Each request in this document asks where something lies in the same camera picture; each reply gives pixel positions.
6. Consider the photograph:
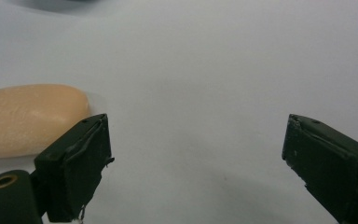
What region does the dark grey round object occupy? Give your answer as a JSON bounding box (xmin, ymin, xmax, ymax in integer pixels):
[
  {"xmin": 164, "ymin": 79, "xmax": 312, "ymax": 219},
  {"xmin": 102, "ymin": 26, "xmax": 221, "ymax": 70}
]
[{"xmin": 10, "ymin": 0, "xmax": 102, "ymax": 13}]

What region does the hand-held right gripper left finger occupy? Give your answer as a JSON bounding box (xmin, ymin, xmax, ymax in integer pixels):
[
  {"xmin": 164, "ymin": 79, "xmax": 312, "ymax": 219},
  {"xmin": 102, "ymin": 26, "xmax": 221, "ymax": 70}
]
[{"xmin": 34, "ymin": 113, "xmax": 116, "ymax": 224}]

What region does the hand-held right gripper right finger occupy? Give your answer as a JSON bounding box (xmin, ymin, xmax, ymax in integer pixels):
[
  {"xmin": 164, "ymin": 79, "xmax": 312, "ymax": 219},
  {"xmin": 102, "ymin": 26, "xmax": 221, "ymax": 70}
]
[{"xmin": 281, "ymin": 113, "xmax": 358, "ymax": 224}]

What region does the pale orange oval bread roll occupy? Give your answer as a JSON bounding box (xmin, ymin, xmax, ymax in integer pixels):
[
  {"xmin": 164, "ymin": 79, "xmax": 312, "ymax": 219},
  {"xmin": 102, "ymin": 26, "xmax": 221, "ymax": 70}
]
[{"xmin": 0, "ymin": 83, "xmax": 90, "ymax": 161}]

